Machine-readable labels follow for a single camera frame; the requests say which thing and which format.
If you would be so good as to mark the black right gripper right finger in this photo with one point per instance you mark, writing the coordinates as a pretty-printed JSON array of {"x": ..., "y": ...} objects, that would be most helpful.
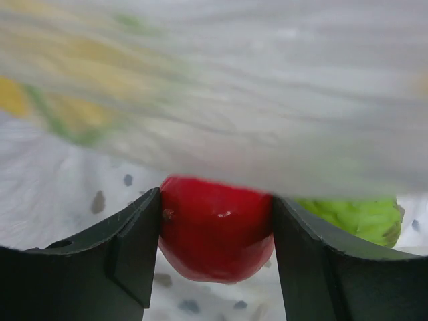
[{"x": 329, "y": 274}]

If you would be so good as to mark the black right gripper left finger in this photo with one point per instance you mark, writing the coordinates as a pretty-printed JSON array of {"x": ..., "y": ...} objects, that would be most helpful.
[{"x": 102, "y": 273}]

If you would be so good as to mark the green apple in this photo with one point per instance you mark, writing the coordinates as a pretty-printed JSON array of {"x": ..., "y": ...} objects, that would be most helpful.
[{"x": 376, "y": 220}]

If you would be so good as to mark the clear printed plastic bag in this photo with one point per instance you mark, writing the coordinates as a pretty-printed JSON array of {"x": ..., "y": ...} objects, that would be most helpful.
[{"x": 298, "y": 99}]

